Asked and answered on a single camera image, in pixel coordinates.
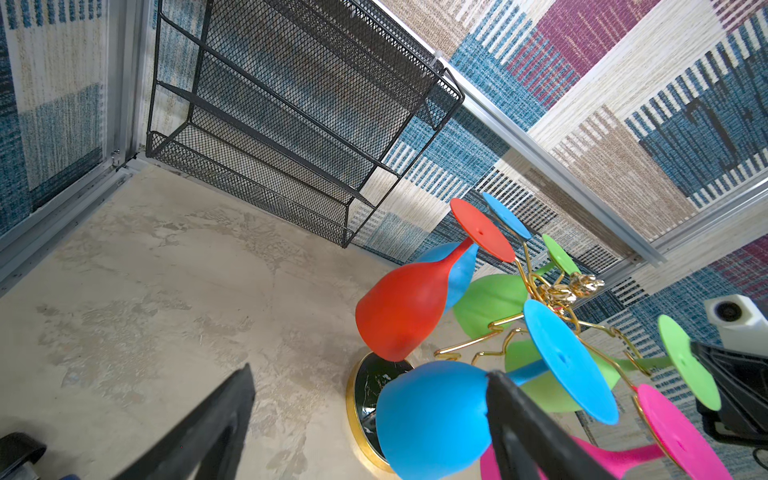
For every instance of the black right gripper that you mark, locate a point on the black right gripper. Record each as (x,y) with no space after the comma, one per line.
(741,380)

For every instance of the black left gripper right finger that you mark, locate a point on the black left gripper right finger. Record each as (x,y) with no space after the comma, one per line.
(527,443)

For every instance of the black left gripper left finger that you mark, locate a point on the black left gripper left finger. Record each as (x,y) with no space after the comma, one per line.
(208,442)

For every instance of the green wine glass front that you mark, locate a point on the green wine glass front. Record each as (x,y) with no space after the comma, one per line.
(548,394)

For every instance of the green wine glass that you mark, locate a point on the green wine glass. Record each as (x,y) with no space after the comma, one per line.
(548,394)
(498,296)

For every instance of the pink wine glass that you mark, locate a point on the pink wine glass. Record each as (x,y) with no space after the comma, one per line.
(675,438)

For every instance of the blue wine glass front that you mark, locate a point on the blue wine glass front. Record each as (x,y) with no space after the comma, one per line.
(432,421)

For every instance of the blue wine glass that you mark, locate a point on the blue wine glass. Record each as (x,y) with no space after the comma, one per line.
(463,270)
(432,421)

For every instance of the green wine glass back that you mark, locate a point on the green wine glass back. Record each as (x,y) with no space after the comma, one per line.
(498,296)

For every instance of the red wine glass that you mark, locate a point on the red wine glass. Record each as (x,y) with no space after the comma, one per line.
(404,307)

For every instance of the blue wine glass back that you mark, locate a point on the blue wine glass back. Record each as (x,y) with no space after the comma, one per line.
(463,270)

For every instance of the black mesh shelf rack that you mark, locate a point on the black mesh shelf rack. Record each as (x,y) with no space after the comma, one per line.
(313,111)

